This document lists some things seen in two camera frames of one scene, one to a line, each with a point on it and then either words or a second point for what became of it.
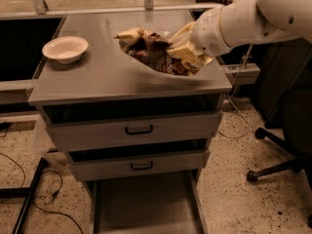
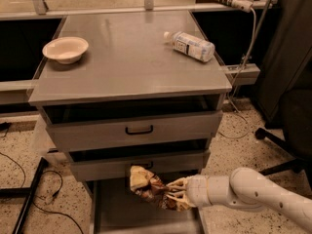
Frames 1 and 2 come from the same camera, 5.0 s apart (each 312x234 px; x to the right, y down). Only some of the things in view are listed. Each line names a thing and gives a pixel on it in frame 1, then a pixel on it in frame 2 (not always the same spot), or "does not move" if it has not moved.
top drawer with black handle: x=100 y=126 does not move
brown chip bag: x=155 y=50 → x=147 y=185
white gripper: x=208 y=33 → x=196 y=190
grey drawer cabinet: x=136 y=136 does not move
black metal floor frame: x=22 y=191 does not move
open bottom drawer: x=164 y=203 does not move
